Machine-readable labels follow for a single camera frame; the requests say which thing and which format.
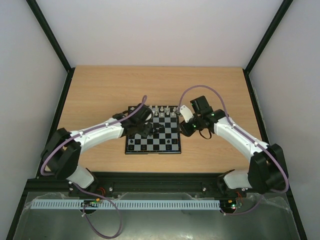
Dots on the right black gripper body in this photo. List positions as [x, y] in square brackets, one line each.
[186, 127]

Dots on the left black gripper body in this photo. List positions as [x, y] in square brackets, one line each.
[145, 132]

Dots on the black and white chessboard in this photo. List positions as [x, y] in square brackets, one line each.
[157, 143]

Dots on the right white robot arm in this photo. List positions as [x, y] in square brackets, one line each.
[267, 168]

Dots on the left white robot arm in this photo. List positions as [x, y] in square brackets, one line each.
[62, 152]

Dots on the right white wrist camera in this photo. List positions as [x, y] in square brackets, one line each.
[186, 113]

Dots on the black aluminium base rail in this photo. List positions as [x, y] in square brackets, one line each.
[115, 184]

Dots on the white slotted cable duct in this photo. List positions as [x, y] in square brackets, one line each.
[77, 204]

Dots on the right black frame post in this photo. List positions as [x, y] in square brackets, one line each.
[276, 20]

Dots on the black frame post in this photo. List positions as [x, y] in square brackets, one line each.
[276, 20]
[41, 19]

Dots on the left black frame post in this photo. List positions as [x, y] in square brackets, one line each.
[41, 19]

